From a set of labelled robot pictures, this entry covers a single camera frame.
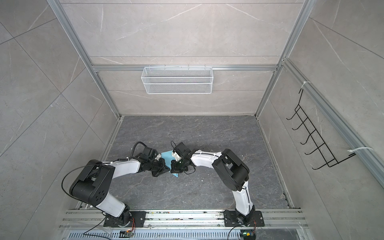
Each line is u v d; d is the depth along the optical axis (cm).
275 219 75
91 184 46
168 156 97
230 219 73
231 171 51
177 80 100
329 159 61
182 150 75
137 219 74
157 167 81
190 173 80
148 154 75
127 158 62
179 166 79
